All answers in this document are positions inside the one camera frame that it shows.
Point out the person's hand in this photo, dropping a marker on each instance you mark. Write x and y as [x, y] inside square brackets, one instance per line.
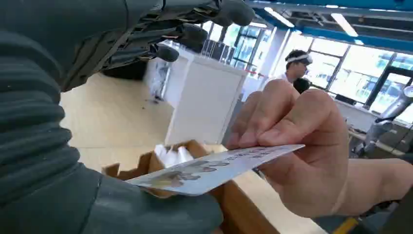
[303, 155]

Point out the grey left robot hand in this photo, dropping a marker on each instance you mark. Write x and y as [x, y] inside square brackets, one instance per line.
[64, 29]

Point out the printed white card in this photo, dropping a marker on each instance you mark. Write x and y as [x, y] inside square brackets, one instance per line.
[209, 174]

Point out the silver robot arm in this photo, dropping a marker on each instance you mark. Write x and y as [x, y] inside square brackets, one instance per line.
[392, 111]

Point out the ribbed grey left robot arm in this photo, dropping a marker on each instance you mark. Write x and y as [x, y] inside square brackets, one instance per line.
[29, 129]

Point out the yellow bar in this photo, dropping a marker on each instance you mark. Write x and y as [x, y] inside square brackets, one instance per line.
[347, 226]

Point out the person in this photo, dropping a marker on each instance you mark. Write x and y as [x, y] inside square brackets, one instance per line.
[295, 66]

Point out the white counter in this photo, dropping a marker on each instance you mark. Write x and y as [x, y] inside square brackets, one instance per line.
[203, 103]

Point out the white cards bundle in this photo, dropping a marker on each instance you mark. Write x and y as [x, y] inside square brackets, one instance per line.
[172, 156]

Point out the dark rack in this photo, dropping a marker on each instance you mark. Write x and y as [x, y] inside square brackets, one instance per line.
[219, 51]

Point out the long ceiling light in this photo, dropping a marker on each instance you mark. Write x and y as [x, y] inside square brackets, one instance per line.
[344, 25]
[279, 16]

